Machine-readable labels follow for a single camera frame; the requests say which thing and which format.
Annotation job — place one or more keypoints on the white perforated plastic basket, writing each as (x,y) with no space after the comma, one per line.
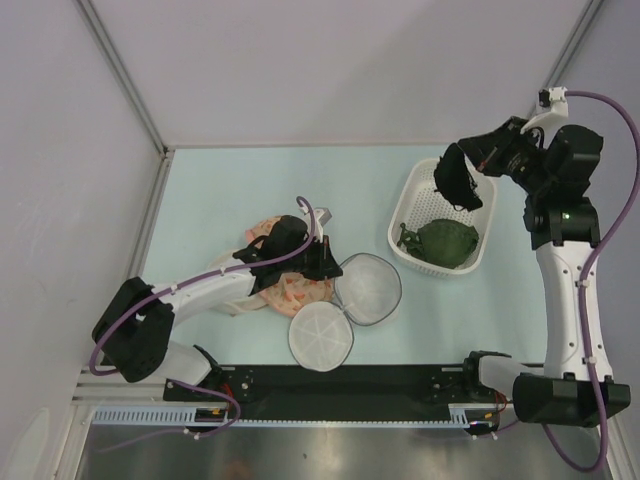
(419,203)

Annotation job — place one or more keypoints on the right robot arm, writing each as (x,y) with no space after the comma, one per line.
(576,386)

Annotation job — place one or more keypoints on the dark green bra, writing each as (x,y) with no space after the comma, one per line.
(442,242)

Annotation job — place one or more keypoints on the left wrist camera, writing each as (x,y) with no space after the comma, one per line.
(315,220)

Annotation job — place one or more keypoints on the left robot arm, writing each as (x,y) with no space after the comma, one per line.
(134,332)

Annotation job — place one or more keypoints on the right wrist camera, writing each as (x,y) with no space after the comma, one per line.
(552,110)

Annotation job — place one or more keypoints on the floral pink mesh laundry bag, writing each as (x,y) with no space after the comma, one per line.
(290,293)

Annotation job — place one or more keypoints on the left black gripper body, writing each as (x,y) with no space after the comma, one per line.
(309,261)

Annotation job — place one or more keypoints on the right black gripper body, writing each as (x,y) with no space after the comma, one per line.
(517,158)

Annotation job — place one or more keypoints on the white mesh laundry bag blue trim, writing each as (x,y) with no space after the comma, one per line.
(321,335)

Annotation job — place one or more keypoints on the black bra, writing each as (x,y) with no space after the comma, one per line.
(454,182)

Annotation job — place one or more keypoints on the white slotted cable duct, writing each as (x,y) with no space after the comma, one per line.
(456,415)

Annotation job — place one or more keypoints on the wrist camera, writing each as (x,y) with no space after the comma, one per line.
(315,220)
(552,110)

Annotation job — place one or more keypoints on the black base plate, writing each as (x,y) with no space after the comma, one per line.
(350,388)

